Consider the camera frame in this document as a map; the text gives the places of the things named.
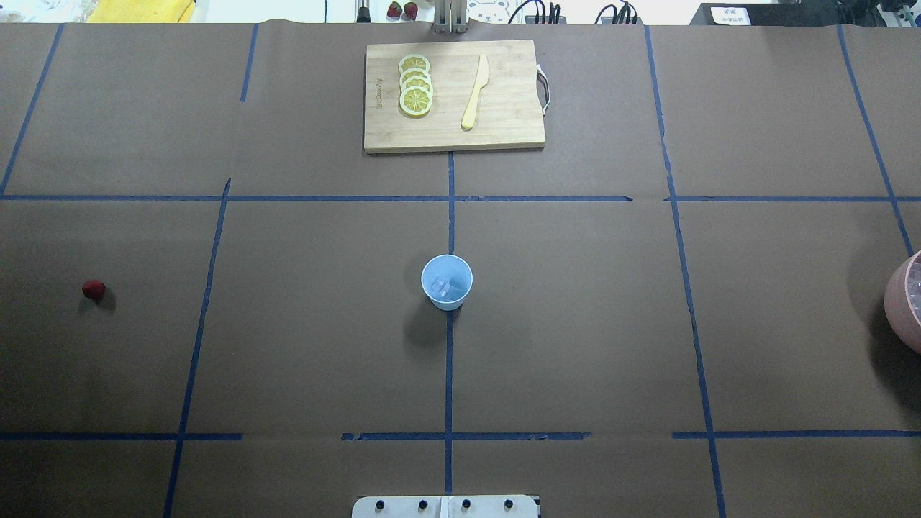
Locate clear ice cube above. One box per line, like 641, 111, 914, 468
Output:
430, 278, 451, 301

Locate light blue plastic cup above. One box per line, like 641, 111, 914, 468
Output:
420, 255, 474, 312

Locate pile of ice cubes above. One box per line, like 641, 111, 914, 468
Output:
907, 255, 921, 322

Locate yellow plastic knife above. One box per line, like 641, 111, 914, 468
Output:
460, 53, 490, 131

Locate bamboo cutting board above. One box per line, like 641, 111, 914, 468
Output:
363, 40, 546, 155

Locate lemon slice four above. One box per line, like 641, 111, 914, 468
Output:
399, 89, 433, 118

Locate lemon slice three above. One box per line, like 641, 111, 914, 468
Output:
401, 76, 434, 95

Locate lemon slice two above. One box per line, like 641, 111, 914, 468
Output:
400, 68, 433, 91

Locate lemon slice one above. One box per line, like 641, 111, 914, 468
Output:
398, 55, 431, 80

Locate strawberry on tray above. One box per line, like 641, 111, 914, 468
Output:
402, 2, 419, 21
386, 1, 404, 20

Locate red strawberry on table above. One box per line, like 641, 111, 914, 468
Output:
81, 279, 106, 303

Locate black power strip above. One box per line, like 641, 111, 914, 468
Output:
689, 1, 854, 27

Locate yellow cloth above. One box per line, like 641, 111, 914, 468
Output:
88, 1, 197, 24

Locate pink bowl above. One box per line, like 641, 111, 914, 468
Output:
884, 252, 920, 355

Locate aluminium frame post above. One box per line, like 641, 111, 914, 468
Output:
432, 0, 469, 34

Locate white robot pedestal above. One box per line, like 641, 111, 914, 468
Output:
351, 494, 542, 517

